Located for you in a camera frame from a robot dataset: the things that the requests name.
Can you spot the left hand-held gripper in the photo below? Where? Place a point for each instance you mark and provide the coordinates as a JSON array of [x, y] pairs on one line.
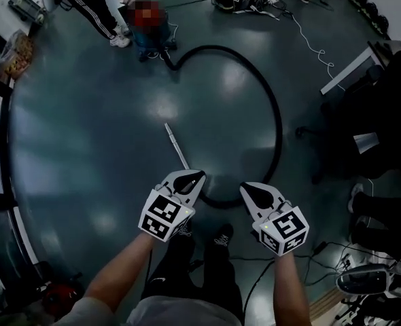
[[163, 216]]

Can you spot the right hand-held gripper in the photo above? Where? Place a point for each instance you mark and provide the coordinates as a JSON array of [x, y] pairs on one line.
[[283, 229]]

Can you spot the silver metal vacuum wand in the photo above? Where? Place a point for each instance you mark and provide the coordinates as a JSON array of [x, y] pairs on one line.
[[176, 146]]

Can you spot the person's left forearm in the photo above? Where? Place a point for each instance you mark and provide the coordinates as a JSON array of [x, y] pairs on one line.
[[119, 277]]

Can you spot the person's right forearm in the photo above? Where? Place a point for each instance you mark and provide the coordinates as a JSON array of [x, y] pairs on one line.
[[290, 290]]

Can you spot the red and teal vacuum cleaner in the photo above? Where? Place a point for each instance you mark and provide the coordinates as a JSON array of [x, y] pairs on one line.
[[153, 32]]

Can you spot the person's black trousers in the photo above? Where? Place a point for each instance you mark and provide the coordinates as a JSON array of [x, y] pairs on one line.
[[217, 277]]

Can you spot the grey plastic shell device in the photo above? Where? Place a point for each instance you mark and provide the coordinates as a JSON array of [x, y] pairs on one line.
[[360, 278]]

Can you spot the wooden slatted platform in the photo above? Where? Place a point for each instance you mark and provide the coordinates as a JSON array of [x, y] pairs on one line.
[[326, 309]]

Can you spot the person's grey shirt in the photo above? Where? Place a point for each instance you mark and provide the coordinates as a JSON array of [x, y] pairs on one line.
[[173, 312]]

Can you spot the large black office chair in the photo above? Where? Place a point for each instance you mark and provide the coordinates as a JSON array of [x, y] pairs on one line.
[[374, 121]]

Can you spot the white desk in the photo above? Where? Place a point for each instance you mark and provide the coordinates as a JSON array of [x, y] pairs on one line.
[[350, 70]]

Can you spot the red bag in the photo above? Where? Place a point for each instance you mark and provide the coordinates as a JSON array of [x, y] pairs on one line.
[[59, 297]]

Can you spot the box of yellow toys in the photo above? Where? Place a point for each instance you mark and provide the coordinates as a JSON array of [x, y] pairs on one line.
[[17, 56]]

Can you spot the folded grey trolley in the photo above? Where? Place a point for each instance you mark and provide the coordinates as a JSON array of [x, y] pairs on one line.
[[25, 3]]

